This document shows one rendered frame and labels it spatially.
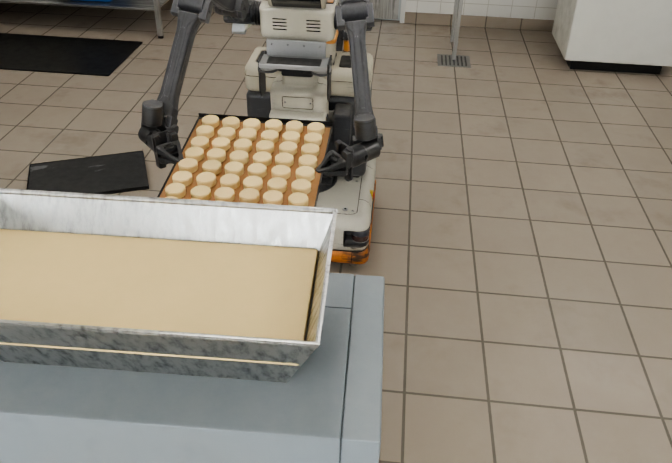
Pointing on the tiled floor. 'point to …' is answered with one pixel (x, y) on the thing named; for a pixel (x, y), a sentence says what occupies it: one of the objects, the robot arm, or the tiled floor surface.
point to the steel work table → (132, 0)
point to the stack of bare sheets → (91, 174)
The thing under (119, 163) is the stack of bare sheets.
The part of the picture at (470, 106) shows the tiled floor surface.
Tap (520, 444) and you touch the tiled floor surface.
